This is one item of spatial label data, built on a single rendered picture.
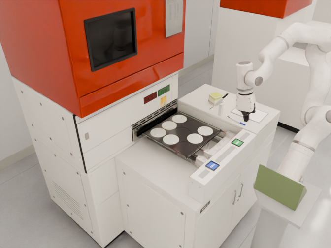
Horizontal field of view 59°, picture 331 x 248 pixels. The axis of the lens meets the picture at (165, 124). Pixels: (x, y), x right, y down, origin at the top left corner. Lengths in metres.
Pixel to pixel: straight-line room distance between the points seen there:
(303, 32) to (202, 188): 0.95
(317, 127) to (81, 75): 1.17
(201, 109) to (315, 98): 0.71
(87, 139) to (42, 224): 1.23
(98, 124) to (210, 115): 0.76
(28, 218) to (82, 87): 1.61
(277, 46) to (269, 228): 1.00
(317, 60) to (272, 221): 0.91
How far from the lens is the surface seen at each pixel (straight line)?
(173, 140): 1.82
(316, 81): 1.72
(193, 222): 1.63
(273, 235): 1.90
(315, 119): 1.63
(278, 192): 1.64
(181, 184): 1.66
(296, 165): 1.63
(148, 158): 1.82
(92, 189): 1.87
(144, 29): 1.60
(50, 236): 2.60
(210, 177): 1.52
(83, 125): 1.58
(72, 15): 1.32
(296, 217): 1.65
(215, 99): 2.04
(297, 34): 1.72
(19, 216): 2.83
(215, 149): 1.81
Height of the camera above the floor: 2.02
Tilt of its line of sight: 35 degrees down
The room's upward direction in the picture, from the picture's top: straight up
